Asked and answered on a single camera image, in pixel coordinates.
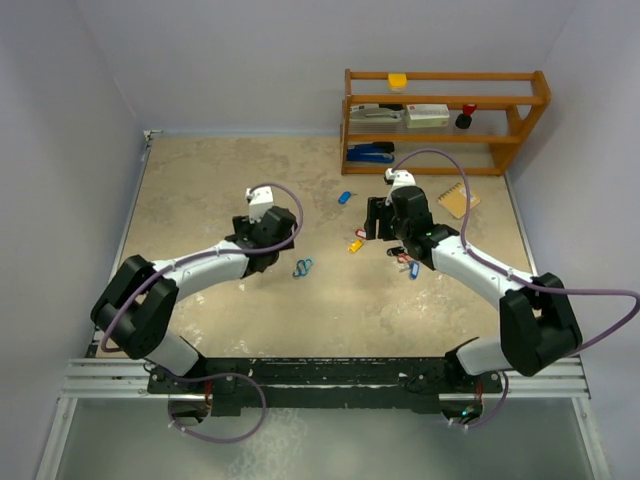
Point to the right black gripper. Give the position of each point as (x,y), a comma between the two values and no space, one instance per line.
(378,209)

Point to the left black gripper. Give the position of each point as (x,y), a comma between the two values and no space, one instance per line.
(243,225)

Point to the yellow key tag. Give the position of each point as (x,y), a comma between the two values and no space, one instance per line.
(355,246)

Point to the black key fob with key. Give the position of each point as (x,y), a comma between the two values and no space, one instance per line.
(395,251)

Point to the blue key tag with keys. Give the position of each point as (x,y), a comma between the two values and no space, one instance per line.
(412,269)

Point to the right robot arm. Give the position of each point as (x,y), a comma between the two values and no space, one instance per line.
(536,328)

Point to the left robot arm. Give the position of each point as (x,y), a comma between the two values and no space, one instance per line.
(135,309)

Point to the blue key tag far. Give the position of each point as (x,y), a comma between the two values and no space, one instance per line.
(345,197)

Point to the dark blue S carabiner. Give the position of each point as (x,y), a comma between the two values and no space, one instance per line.
(306,267)

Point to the blue stapler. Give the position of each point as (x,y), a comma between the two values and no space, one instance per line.
(375,152)

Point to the yellow spiral notebook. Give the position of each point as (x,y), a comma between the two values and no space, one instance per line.
(454,200)

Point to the grey stapler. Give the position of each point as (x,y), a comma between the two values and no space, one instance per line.
(376,113)

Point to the wooden shelf rack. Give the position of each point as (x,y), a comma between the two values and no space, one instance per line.
(491,113)

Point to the white red box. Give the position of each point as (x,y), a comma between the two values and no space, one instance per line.
(426,115)

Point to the red black stamp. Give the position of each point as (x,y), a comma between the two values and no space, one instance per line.
(464,119)

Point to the yellow block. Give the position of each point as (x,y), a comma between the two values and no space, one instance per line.
(397,82)

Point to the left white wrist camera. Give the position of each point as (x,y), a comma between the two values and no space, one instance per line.
(260,199)

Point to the black base frame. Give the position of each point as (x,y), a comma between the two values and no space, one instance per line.
(422,385)

